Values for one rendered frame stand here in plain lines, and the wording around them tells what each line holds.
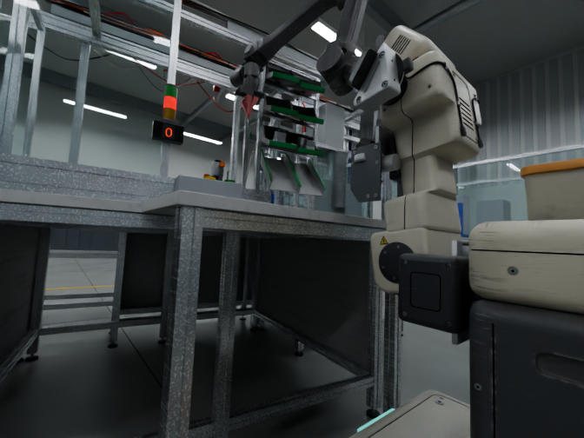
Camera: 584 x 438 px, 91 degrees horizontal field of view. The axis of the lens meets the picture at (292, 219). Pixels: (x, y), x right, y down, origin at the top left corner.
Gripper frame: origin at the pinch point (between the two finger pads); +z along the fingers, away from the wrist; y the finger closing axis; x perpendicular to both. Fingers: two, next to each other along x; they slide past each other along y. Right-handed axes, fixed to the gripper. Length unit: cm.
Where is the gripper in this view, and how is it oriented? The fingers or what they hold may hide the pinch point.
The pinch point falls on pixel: (248, 116)
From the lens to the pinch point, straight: 115.8
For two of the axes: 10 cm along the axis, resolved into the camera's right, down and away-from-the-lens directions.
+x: 5.1, -0.3, -8.6
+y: -8.6, -1.0, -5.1
